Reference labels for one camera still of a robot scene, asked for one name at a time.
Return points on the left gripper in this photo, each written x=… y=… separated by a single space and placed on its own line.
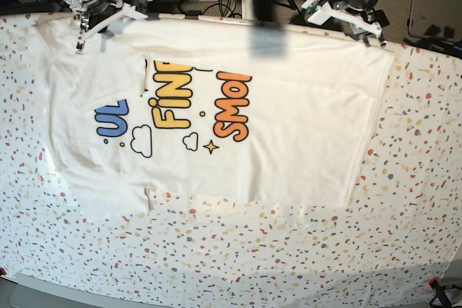
x=367 y=26

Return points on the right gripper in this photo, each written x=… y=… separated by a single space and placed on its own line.
x=82 y=9

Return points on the white printed T-shirt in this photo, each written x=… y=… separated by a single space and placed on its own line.
x=194 y=108

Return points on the black table clamp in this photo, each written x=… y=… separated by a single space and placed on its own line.
x=193 y=14

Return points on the terrazzo patterned tablecloth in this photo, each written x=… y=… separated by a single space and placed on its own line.
x=401 y=228

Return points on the red clamp at right corner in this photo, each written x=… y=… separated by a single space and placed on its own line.
x=440 y=299

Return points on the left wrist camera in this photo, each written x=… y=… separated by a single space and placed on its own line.
x=310 y=6

